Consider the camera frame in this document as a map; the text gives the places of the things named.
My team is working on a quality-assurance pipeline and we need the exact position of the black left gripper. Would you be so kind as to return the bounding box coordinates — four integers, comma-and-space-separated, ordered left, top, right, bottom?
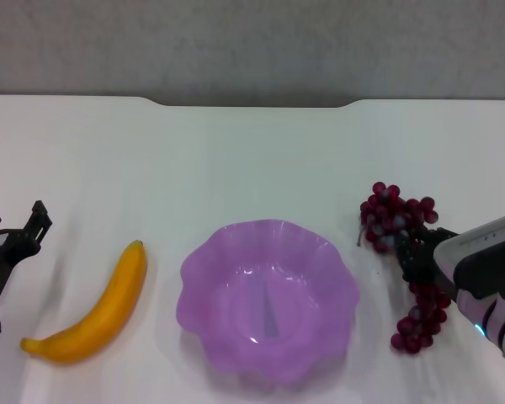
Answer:
0, 199, 53, 300

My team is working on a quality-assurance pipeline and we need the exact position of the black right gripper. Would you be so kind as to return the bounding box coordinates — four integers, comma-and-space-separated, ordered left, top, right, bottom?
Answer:
394, 226, 460, 300

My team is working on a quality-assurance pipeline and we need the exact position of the red purple grape bunch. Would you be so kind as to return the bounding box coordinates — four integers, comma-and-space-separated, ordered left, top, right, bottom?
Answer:
357, 181, 452, 354

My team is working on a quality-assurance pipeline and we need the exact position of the yellow banana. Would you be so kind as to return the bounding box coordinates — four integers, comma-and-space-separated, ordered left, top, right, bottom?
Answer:
19, 239, 148, 364

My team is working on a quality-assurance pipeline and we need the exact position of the purple scalloped plastic bowl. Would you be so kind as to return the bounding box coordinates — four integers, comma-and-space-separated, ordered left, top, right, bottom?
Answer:
175, 218, 361, 386

